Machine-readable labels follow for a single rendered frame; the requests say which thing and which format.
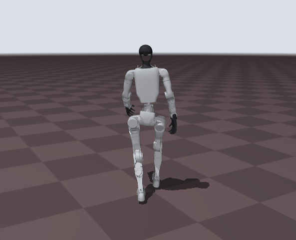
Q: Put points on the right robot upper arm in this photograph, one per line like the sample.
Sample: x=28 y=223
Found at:
x=166 y=82

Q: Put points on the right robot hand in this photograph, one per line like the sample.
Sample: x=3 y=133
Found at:
x=174 y=124

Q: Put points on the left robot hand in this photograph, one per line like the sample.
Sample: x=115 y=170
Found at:
x=129 y=110

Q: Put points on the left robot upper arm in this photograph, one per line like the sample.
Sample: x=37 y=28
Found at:
x=127 y=84

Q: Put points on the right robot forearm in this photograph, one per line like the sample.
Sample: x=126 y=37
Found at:
x=171 y=105

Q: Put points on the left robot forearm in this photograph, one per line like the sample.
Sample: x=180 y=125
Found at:
x=127 y=102

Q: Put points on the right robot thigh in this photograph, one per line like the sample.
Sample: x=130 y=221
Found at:
x=159 y=123

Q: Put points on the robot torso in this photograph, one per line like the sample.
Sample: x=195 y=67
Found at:
x=147 y=90

